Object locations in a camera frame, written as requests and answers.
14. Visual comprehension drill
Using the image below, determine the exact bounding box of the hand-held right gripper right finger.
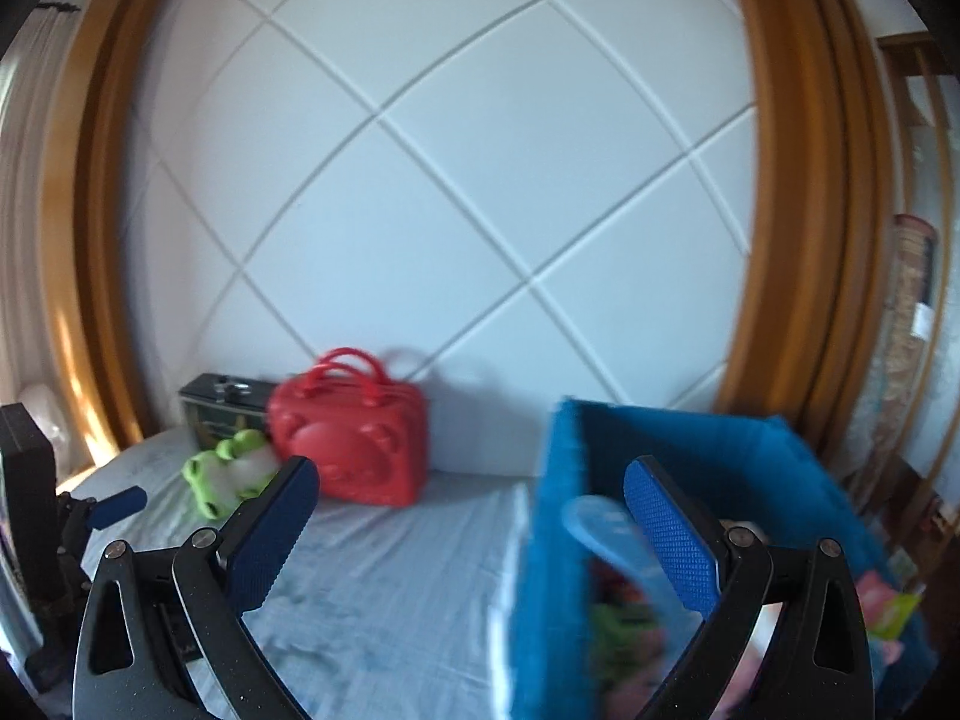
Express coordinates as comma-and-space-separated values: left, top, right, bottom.
622, 455, 878, 720

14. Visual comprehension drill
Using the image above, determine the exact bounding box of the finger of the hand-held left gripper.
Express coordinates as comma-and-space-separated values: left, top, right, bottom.
86, 486, 149, 530

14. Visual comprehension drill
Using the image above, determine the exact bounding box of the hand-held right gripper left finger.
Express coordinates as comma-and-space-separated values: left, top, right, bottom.
73, 455, 322, 720

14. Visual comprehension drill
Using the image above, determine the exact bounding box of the light blue plastic paddle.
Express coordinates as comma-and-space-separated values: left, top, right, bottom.
562, 495, 702, 691

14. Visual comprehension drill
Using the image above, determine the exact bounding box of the blue storage box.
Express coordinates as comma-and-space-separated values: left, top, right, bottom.
510, 396, 938, 720

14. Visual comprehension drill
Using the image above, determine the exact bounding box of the green frog plush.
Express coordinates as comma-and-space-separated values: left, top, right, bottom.
182, 429, 280, 520

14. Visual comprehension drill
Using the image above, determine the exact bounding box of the red bear-shaped case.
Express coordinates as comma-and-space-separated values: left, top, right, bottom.
268, 347, 430, 507

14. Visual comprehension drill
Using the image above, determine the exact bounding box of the dark box with metal clasp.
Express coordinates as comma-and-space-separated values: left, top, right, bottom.
178, 373, 277, 447

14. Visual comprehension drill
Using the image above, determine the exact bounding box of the yellow-green packet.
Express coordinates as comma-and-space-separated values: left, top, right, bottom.
870, 589, 925, 642

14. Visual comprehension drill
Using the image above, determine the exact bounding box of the beige curtain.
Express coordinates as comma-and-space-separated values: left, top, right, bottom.
0, 7, 83, 421

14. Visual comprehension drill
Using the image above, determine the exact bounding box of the rolled patterned mat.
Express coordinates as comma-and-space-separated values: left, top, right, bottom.
889, 214, 938, 361

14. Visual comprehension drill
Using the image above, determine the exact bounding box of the green plush with black strap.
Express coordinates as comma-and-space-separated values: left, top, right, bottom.
589, 600, 661, 683

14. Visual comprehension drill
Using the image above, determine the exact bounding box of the wooden headboard frame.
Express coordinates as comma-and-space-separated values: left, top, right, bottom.
41, 0, 901, 481

